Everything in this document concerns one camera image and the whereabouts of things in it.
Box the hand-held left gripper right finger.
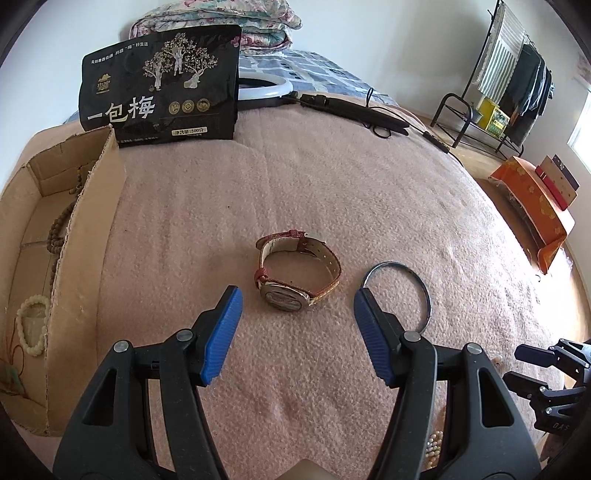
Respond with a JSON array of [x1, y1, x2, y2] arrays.
[[353, 287, 542, 480]]

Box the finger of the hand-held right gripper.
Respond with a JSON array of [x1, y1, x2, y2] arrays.
[[503, 370, 589, 416], [515, 338, 591, 371]]

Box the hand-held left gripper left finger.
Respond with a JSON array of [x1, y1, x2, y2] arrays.
[[53, 285, 244, 480]]

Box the red strap wristwatch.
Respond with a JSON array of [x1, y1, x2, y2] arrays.
[[254, 229, 342, 315]]

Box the cardboard box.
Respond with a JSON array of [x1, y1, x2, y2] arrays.
[[0, 126, 127, 437]]

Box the brown wooden bead necklace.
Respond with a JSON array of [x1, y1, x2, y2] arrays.
[[46, 164, 93, 278]]

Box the white bead bracelet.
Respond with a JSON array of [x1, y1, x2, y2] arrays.
[[16, 295, 51, 358]]

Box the red string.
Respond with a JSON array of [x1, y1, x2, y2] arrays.
[[0, 339, 28, 398]]

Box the dark metal bangle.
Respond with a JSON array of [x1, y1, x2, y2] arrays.
[[362, 261, 432, 334]]

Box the orange cloth covered table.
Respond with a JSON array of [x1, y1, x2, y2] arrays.
[[489, 155, 575, 276]]

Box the beige and red box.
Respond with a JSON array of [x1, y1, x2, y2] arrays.
[[536, 157, 578, 210]]

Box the dark blue box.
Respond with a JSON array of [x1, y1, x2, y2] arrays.
[[551, 154, 580, 190]]

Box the black folded tripod stand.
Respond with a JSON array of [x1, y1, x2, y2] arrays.
[[295, 92, 411, 138]]

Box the window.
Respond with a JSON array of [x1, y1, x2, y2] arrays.
[[568, 88, 591, 160]]

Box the yellow crate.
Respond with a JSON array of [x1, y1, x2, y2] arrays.
[[478, 98, 511, 137]]

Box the black metal clothes rack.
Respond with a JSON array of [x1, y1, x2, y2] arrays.
[[431, 0, 555, 160]]

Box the black snack bag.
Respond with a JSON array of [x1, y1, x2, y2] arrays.
[[78, 24, 243, 148]]

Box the dark hanging clothes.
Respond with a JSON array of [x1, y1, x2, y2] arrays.
[[499, 44, 555, 144]]

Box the blue checkered bed sheet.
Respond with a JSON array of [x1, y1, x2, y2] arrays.
[[238, 48, 398, 109]]

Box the striped hanging towel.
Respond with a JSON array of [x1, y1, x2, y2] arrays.
[[478, 7, 525, 100]]

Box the folded floral quilt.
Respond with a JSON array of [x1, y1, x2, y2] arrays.
[[128, 0, 293, 56]]

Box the pearl necklace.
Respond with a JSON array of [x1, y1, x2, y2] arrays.
[[425, 431, 446, 472]]

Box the black cable with switch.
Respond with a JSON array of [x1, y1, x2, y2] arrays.
[[367, 87, 467, 167]]

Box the white ring light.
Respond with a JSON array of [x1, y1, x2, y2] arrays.
[[236, 76, 296, 112]]

